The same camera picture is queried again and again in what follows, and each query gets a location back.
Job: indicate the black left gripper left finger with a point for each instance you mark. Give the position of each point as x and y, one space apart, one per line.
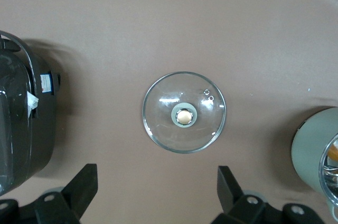
76 192

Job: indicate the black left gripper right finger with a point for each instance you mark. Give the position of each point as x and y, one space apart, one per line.
235 200

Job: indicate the glass pot lid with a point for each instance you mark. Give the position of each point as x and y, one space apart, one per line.
163 129

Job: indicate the yellow corn cob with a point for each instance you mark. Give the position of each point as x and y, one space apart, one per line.
334 151

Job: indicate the grey steel cooking pot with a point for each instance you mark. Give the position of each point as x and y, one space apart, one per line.
309 155

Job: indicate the black rice cooker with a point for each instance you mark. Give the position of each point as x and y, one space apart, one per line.
23 129

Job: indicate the brown table cloth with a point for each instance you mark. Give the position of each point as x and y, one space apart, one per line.
169 23

